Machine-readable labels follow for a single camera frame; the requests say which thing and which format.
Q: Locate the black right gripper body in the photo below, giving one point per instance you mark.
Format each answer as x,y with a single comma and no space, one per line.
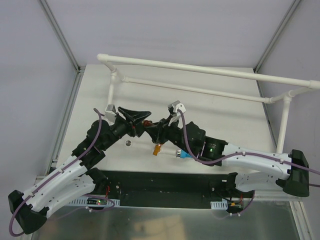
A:
161,130

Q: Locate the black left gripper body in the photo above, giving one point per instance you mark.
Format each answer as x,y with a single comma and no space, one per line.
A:
128,124

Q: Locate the brown water faucet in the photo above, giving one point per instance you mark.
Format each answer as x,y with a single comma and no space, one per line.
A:
149,123

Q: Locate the white PVC pipe frame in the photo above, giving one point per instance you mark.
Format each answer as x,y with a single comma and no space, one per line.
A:
227,103

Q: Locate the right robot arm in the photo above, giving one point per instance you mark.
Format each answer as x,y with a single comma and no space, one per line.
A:
288,171

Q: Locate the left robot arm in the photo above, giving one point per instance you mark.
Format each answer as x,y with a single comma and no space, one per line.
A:
76,176

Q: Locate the orange water faucet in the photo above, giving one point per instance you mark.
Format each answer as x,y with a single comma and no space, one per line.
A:
157,149

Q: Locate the blue water faucet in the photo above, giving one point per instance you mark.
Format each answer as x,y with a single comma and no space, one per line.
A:
182,154

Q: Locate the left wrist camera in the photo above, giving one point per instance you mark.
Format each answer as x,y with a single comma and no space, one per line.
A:
110,113

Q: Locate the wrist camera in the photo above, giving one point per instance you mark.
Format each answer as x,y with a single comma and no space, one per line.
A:
110,113
175,110

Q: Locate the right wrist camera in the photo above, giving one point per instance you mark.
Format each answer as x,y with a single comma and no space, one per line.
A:
175,110

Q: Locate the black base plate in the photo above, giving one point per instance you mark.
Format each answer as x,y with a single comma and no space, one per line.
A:
166,190

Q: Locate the left white cable duct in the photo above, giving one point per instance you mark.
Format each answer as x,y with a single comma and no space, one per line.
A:
92,202

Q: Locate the white cable duct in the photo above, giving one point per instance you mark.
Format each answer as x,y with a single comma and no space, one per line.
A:
92,202
219,205

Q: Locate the right white cable duct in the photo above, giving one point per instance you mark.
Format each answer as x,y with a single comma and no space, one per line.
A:
219,205

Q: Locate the left aluminium frame post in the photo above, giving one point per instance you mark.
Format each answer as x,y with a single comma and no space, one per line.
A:
59,34

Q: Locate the aluminium frame post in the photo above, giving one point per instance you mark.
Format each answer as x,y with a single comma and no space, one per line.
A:
285,21
59,34

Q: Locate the right aluminium frame post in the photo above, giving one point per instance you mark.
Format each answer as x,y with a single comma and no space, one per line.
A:
285,21

